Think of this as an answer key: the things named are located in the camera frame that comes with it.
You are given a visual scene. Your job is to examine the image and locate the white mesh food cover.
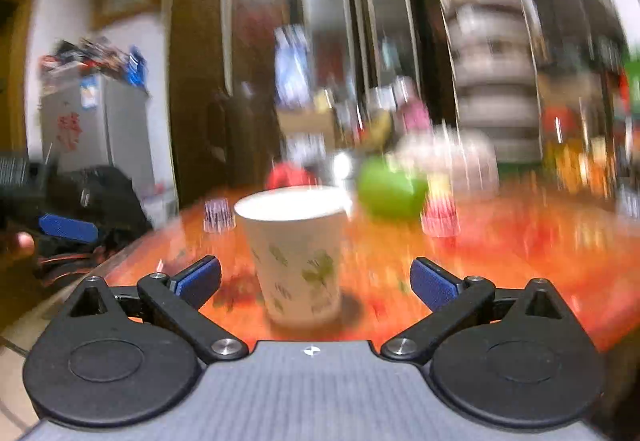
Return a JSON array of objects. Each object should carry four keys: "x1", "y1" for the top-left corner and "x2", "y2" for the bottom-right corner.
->
[{"x1": 390, "y1": 126, "x2": 500, "y2": 200}]

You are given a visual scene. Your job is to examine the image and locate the red polka-dot cupcake liner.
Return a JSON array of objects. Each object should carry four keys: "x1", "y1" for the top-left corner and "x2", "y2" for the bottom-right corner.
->
[{"x1": 421, "y1": 194, "x2": 459, "y2": 239}]

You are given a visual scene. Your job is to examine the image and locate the brown plastic pitcher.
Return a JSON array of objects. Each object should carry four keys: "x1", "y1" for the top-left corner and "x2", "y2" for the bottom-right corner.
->
[{"x1": 205, "y1": 91, "x2": 280, "y2": 188}]

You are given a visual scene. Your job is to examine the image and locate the white leaf-pattern paper cup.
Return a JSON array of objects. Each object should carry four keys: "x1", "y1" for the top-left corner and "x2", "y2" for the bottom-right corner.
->
[{"x1": 234, "y1": 187, "x2": 352, "y2": 328}]

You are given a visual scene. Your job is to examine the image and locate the green plastic cup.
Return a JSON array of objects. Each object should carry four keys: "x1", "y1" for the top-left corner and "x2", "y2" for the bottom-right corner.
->
[{"x1": 357, "y1": 157, "x2": 428, "y2": 220}]

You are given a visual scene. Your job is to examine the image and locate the purple polka-dot cupcake liner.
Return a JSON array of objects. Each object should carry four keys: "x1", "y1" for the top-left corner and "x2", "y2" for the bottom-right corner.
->
[{"x1": 203, "y1": 198, "x2": 235, "y2": 234}]

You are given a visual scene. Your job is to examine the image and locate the red transparent plastic jar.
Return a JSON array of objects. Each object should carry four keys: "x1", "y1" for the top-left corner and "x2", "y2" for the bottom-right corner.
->
[{"x1": 265, "y1": 162, "x2": 318, "y2": 190}]

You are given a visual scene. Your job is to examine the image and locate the cardboard box with label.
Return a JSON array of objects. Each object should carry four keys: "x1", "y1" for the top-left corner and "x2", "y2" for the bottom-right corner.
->
[{"x1": 277, "y1": 110, "x2": 336, "y2": 165}]

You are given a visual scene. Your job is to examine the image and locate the grey small refrigerator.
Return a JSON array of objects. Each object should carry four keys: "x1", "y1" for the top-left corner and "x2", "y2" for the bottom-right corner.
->
[{"x1": 41, "y1": 74, "x2": 154, "y2": 192}]

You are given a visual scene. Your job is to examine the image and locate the white tiered dish rack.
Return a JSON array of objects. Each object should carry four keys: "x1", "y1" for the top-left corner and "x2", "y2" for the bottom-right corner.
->
[{"x1": 439, "y1": 0, "x2": 542, "y2": 164}]

